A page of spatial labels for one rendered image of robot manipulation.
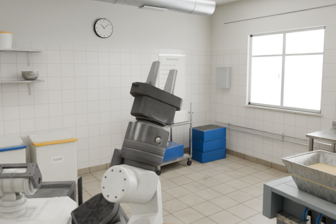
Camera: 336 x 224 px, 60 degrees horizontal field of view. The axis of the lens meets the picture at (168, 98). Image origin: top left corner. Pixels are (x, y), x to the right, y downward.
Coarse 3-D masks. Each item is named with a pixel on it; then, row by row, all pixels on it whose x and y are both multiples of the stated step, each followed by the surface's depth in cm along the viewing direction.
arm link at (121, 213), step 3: (120, 207) 73; (120, 210) 72; (123, 210) 75; (120, 213) 71; (123, 213) 73; (117, 216) 70; (120, 216) 71; (123, 216) 73; (126, 216) 75; (117, 219) 70; (120, 219) 70; (123, 219) 72; (126, 219) 74; (114, 222) 69; (117, 222) 69; (120, 222) 70; (123, 222) 70; (126, 222) 74
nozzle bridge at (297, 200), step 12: (276, 180) 142; (288, 180) 142; (264, 192) 138; (276, 192) 132; (288, 192) 128; (300, 192) 128; (264, 204) 139; (276, 204) 138; (288, 204) 137; (300, 204) 131; (312, 204) 117; (324, 204) 117; (276, 216) 137; (288, 216) 133; (300, 216) 132; (312, 216) 127; (324, 216) 122
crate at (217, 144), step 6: (222, 138) 555; (192, 144) 550; (198, 144) 536; (204, 144) 529; (210, 144) 537; (216, 144) 547; (222, 144) 556; (198, 150) 537; (204, 150) 530; (210, 150) 539
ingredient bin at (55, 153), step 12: (48, 132) 435; (60, 132) 435; (36, 144) 370; (48, 144) 381; (60, 144) 388; (72, 144) 397; (36, 156) 374; (48, 156) 381; (60, 156) 389; (72, 156) 398; (48, 168) 383; (60, 168) 391; (72, 168) 400; (48, 180) 384; (60, 180) 392
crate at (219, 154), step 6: (192, 150) 552; (216, 150) 548; (222, 150) 556; (192, 156) 553; (198, 156) 537; (204, 156) 532; (210, 156) 541; (216, 156) 549; (222, 156) 558; (204, 162) 534
